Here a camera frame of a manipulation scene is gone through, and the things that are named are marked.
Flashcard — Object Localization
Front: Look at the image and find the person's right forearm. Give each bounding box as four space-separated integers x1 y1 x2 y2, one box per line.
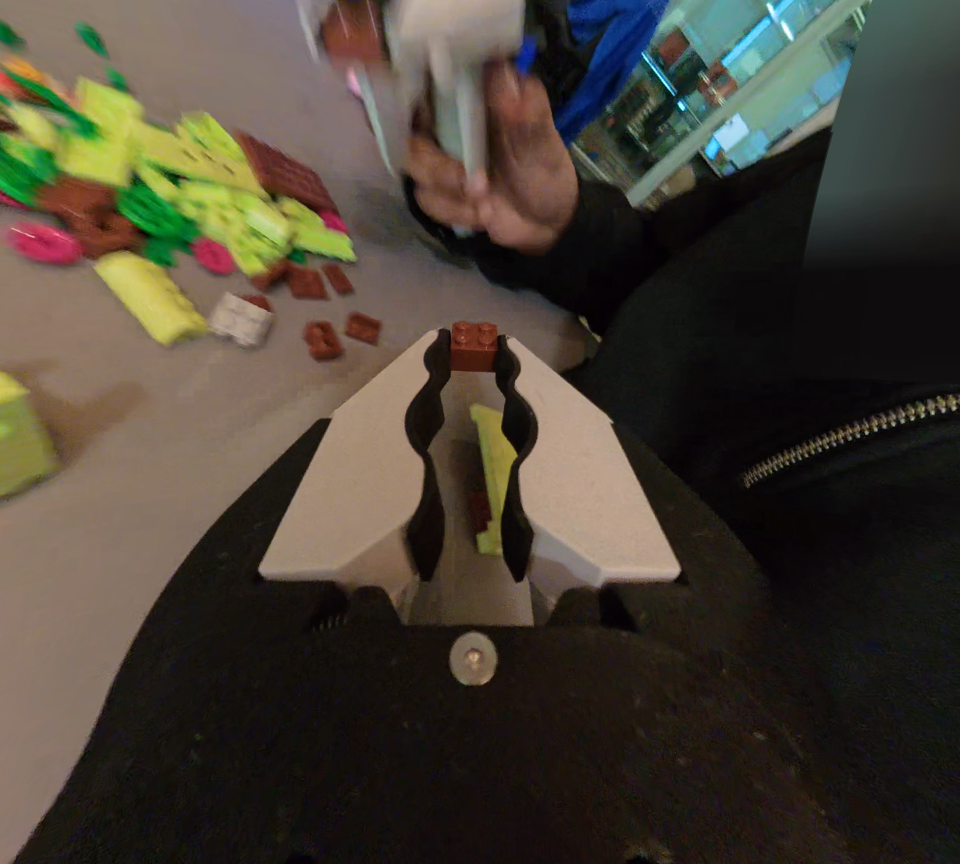
405 170 676 333

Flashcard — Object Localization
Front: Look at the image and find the small lime brown brick block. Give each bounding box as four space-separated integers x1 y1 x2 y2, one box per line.
0 371 61 499

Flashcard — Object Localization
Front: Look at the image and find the large lime brick assembly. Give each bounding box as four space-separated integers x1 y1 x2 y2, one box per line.
468 403 520 558

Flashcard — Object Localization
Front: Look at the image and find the blue plastic object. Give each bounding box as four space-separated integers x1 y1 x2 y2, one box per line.
553 0 674 141

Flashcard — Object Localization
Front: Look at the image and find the pile of loose toy bricks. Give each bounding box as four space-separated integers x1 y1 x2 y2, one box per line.
0 17 360 301

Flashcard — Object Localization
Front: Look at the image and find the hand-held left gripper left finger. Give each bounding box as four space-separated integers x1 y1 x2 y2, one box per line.
257 329 455 619

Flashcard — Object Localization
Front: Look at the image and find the person's right hand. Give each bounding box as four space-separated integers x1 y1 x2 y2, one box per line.
403 58 580 255

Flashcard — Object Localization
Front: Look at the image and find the brown square brick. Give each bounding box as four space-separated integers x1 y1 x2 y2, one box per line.
450 320 501 374

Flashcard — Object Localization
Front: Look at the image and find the person's black jacket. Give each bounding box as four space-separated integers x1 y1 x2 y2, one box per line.
562 129 960 864

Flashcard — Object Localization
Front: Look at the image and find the lime curved slope piece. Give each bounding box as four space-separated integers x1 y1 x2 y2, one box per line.
93 251 209 346

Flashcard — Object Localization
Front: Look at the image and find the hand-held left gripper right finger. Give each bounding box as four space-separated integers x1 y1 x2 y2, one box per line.
497 336 684 619

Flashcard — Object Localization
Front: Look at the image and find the brown toy brick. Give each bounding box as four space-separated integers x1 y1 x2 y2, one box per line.
321 0 391 64

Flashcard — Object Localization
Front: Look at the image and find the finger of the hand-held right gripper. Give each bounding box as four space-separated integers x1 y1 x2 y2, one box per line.
296 0 336 63

